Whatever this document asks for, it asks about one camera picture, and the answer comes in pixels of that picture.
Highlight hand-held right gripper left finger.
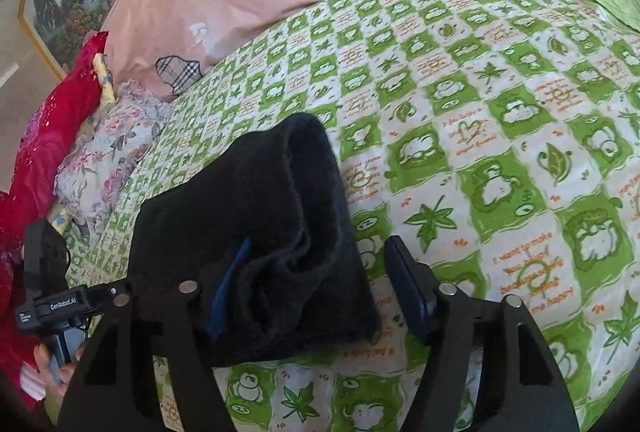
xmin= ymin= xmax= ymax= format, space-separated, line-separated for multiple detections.
xmin=57 ymin=237 xmax=253 ymax=432

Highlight pink quilt with plaid hearts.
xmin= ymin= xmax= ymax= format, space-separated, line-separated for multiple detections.
xmin=102 ymin=0 xmax=586 ymax=102

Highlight person's left hand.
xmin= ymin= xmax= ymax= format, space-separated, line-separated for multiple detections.
xmin=35 ymin=344 xmax=83 ymax=400

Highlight green printed bed sheet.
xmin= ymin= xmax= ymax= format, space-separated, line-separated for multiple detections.
xmin=45 ymin=0 xmax=640 ymax=432

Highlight red sequined blanket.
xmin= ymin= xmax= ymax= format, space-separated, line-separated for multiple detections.
xmin=0 ymin=32 xmax=113 ymax=413

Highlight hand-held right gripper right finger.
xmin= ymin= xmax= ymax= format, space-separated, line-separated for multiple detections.
xmin=385 ymin=234 xmax=581 ymax=432

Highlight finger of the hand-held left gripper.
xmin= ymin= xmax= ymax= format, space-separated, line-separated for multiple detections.
xmin=87 ymin=276 xmax=148 ymax=306

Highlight black pants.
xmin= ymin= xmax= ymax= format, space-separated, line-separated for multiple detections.
xmin=127 ymin=112 xmax=383 ymax=368

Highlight floral pillow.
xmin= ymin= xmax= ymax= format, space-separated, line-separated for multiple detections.
xmin=52 ymin=79 xmax=173 ymax=233

